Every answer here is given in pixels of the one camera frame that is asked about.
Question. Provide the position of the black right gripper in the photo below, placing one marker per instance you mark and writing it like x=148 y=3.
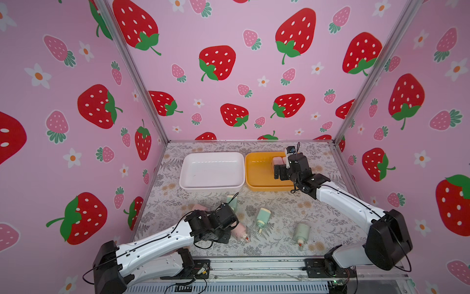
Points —
x=283 y=173

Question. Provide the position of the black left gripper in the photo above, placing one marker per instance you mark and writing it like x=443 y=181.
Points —
x=227 y=237

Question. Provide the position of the yellow plastic storage box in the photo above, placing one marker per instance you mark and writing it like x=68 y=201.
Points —
x=260 y=173

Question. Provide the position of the white plastic storage box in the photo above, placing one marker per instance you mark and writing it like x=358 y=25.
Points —
x=213 y=172

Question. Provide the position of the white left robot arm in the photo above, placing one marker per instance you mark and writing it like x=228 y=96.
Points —
x=163 y=255

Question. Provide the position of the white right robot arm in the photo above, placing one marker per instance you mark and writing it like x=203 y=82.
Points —
x=388 y=239

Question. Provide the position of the green sharpener upper middle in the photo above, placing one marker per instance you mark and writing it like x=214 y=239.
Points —
x=232 y=202

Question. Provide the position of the green sharpener centre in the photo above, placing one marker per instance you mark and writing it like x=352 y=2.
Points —
x=263 y=218

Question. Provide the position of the floral patterned table mat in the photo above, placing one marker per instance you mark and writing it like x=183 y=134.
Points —
x=168 y=202

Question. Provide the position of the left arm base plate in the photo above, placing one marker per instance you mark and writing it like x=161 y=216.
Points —
x=197 y=269

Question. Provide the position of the aluminium front rail frame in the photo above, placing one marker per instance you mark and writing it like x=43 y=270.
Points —
x=278 y=275

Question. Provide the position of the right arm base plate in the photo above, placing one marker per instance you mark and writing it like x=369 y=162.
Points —
x=326 y=267

